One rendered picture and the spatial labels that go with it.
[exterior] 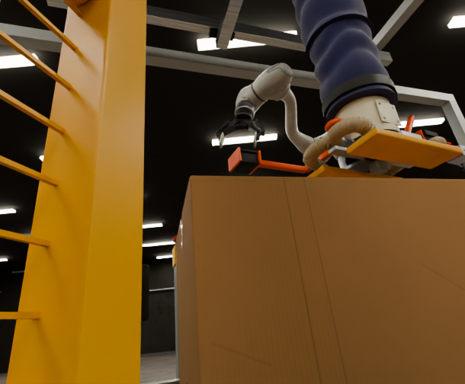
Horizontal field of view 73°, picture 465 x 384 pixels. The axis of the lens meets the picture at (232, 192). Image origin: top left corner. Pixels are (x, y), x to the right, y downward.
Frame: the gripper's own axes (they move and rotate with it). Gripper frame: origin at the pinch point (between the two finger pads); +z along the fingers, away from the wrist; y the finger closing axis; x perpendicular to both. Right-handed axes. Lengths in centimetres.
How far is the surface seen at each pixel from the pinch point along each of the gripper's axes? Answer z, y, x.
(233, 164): 21.0, -2.5, 6.6
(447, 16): -363, -203, -77
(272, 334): 82, -20, 25
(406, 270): 67, -42, 20
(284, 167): 13.1, -18.8, -1.2
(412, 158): 25, -55, 11
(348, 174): 26.0, -38.2, 7.0
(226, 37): -175, 37, -17
